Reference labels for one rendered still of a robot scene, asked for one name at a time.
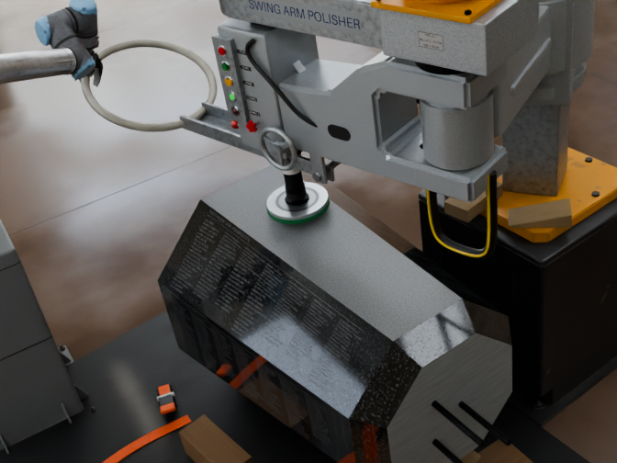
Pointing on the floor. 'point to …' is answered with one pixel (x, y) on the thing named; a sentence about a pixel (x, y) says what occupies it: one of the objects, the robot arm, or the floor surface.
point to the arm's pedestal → (29, 358)
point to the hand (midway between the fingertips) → (89, 80)
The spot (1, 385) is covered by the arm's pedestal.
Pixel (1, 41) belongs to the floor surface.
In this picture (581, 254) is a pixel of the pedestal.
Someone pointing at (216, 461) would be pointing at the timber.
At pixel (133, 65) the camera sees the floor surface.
